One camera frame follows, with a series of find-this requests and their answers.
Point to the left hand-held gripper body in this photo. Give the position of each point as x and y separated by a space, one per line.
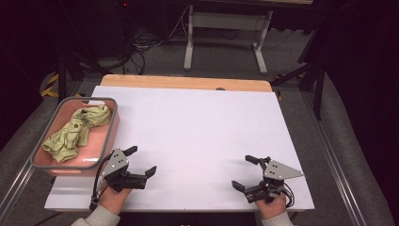
118 164

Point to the green crumpled cloth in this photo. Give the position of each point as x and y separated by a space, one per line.
75 132

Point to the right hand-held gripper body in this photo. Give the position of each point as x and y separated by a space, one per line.
277 171

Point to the white table board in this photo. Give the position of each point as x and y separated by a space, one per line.
200 132

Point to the white metal desk frame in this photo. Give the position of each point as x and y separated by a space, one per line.
219 20

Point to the yellow black floor tape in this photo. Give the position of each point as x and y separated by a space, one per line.
47 91

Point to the pink basin with grey rim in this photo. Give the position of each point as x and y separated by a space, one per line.
94 147

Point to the person's right hand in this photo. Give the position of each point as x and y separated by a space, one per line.
271 207

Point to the person's left hand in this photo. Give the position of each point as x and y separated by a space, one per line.
113 198

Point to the black metal stand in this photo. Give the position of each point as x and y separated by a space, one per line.
62 78
319 94

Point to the aluminium rail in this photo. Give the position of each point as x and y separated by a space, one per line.
338 175
15 188

